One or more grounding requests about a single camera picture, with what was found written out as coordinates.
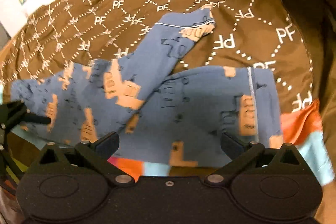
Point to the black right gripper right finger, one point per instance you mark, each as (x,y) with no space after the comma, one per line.
(242,156)

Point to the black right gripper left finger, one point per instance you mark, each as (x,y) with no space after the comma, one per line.
(95,156)

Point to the blue pants with orange cars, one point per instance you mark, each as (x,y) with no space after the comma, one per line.
(160,116)

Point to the brown patterned bed cover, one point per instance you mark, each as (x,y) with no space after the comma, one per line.
(263,34)

